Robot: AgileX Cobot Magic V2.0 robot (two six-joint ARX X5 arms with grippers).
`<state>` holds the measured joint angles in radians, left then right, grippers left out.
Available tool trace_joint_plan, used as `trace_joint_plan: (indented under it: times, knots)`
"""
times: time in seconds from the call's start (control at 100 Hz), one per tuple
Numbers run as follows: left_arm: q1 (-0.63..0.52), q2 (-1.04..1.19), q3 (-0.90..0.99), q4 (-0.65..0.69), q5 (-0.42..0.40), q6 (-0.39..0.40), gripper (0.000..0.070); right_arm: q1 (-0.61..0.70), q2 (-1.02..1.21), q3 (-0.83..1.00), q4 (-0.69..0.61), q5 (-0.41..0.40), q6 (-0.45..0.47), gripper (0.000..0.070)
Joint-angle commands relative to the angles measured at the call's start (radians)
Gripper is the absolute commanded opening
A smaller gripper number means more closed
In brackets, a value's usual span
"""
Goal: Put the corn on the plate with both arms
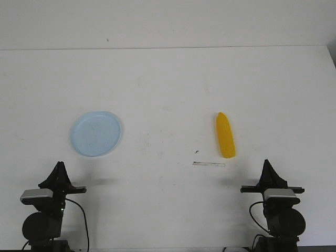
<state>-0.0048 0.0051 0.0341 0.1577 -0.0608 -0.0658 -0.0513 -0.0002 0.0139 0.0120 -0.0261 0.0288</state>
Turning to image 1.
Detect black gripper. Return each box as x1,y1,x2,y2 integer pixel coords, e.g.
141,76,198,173
38,161,87,210
240,159,305,209

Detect light blue round plate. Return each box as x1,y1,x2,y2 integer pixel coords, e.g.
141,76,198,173
69,111,123,158

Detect yellow corn cob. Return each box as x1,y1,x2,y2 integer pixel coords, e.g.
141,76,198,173
216,112,236,159

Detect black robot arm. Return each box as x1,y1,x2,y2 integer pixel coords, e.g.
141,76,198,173
20,161,90,251
240,159,306,251

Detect clear tape strip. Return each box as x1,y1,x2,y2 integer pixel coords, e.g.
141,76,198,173
192,161,226,167

